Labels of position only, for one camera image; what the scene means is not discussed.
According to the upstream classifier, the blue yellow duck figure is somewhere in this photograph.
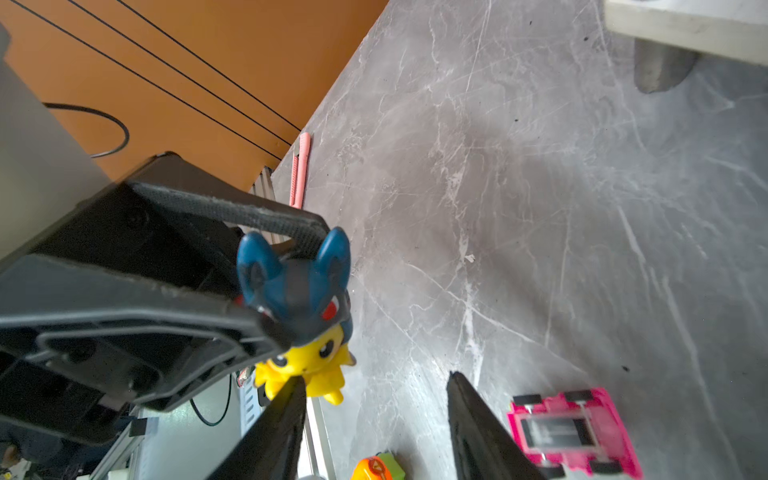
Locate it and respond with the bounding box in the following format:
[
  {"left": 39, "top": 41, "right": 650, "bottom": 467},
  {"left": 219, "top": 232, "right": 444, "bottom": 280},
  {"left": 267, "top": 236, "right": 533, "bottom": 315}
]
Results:
[{"left": 237, "top": 227, "right": 356, "bottom": 405}]

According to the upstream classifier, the pink black toy car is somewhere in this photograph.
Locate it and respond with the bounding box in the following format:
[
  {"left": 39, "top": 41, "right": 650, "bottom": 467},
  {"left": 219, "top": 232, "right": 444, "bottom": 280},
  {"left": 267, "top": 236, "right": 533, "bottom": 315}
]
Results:
[{"left": 507, "top": 388, "right": 644, "bottom": 479}]

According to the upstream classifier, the orange green toy truck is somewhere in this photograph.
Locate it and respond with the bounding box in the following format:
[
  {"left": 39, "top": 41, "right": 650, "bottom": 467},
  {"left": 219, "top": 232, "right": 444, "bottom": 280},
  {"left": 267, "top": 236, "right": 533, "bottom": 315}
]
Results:
[{"left": 351, "top": 452, "right": 406, "bottom": 480}]

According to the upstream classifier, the white two-tier metal shelf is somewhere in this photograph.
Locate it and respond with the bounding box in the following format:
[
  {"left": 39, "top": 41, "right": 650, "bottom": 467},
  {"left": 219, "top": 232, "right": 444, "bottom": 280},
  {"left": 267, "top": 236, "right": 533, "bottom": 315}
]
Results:
[{"left": 603, "top": 0, "right": 767, "bottom": 94}]

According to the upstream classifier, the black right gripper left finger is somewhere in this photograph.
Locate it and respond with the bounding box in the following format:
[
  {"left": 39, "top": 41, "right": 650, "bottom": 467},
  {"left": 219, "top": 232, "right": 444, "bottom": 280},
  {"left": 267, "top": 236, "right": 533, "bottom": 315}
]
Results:
[{"left": 207, "top": 377, "right": 307, "bottom": 480}]

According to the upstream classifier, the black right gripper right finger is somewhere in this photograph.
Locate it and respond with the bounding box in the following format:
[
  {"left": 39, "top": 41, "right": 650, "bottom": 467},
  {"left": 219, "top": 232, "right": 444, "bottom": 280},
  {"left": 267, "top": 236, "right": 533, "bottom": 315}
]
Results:
[{"left": 446, "top": 371, "right": 544, "bottom": 479}]

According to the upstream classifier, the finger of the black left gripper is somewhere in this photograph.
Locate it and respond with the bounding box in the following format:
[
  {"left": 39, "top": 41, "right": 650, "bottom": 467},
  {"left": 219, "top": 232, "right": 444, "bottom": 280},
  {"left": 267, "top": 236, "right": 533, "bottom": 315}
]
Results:
[
  {"left": 129, "top": 182, "right": 330, "bottom": 258},
  {"left": 1, "top": 254, "right": 294, "bottom": 411}
]

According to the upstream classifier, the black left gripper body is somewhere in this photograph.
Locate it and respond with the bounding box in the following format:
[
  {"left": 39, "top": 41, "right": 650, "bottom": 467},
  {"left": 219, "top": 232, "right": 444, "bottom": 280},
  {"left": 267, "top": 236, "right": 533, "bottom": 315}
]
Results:
[{"left": 1, "top": 154, "right": 245, "bottom": 444}]

